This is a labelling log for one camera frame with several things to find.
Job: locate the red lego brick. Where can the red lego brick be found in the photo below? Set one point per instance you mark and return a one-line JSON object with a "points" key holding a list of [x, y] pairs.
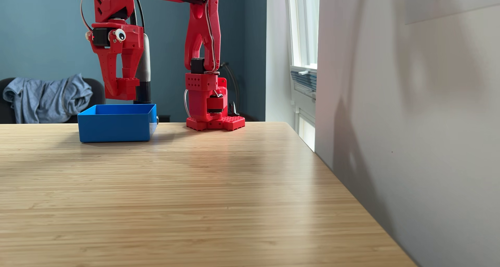
{"points": [[128, 89]]}

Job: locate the blue plastic bin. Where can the blue plastic bin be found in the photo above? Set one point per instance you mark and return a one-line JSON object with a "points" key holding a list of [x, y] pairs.
{"points": [[115, 128]]}

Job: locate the black and grey stand pole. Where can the black and grey stand pole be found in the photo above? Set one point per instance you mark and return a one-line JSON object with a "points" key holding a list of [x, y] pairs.
{"points": [[146, 70]]}

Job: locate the black chair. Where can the black chair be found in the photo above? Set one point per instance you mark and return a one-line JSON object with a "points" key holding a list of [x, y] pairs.
{"points": [[98, 91]]}

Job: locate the blue-grey cloth garment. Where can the blue-grey cloth garment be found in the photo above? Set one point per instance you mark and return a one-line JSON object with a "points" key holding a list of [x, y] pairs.
{"points": [[47, 99]]}

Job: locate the grey slatted vent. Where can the grey slatted vent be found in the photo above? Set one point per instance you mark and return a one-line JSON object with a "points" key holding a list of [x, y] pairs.
{"points": [[304, 81]]}

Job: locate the white window frame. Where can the white window frame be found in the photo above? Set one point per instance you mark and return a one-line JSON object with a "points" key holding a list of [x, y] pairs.
{"points": [[302, 25]]}

